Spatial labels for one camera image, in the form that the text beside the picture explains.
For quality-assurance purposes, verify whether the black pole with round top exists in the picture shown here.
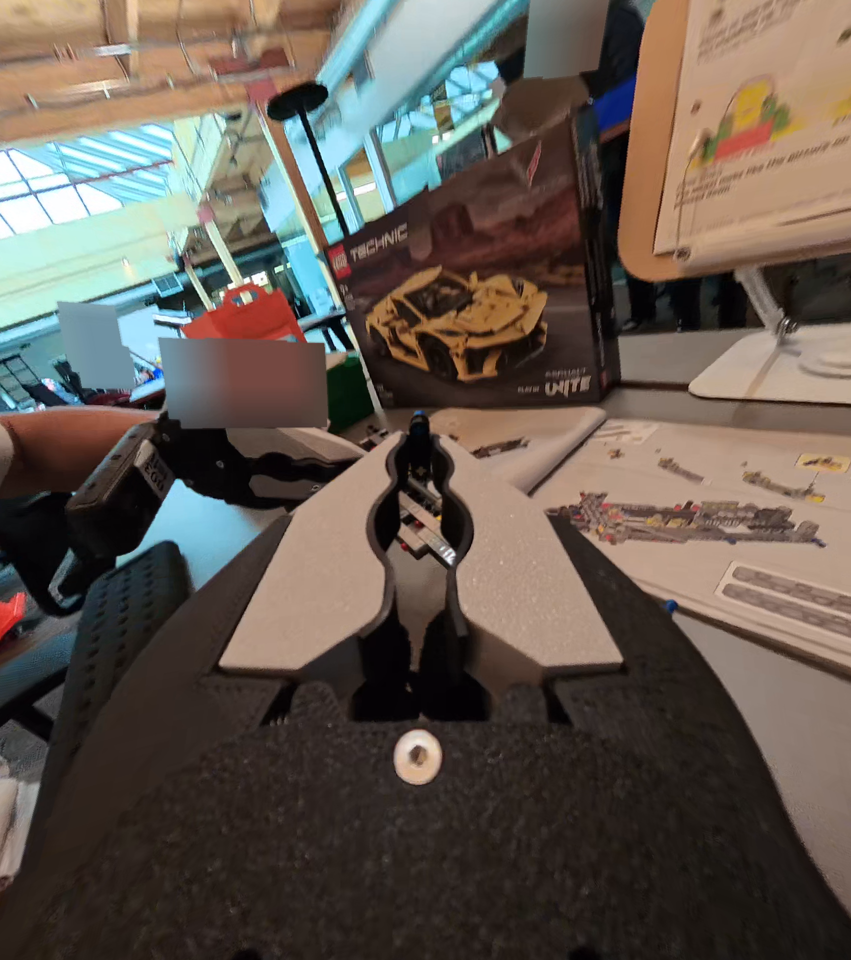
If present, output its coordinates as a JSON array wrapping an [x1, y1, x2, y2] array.
[[266, 81, 355, 243]]

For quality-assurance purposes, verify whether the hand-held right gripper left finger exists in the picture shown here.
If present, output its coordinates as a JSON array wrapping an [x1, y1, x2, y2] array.
[[218, 431, 406, 676]]

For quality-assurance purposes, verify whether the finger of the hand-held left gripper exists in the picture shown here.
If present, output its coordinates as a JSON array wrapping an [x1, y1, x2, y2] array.
[[247, 471, 333, 513], [225, 426, 367, 472]]

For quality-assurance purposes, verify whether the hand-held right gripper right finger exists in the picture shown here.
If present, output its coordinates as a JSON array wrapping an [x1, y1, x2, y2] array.
[[431, 433, 626, 680]]

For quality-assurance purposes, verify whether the lego set box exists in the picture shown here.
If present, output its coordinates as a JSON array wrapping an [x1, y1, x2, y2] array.
[[324, 101, 623, 410]]

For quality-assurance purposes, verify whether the lego instruction booklet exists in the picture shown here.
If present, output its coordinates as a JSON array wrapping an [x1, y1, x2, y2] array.
[[448, 405, 851, 670]]

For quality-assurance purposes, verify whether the grey lego car chassis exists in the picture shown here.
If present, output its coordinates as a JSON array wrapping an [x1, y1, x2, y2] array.
[[361, 408, 466, 569]]

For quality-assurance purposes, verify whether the green container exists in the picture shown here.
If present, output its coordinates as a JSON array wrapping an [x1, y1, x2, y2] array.
[[326, 352, 376, 435]]

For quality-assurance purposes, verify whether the skylight window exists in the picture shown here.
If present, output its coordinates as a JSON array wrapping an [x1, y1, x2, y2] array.
[[0, 123, 175, 255]]

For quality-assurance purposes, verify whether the red tote with handle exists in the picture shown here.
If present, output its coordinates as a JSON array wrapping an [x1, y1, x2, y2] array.
[[180, 282, 308, 348]]

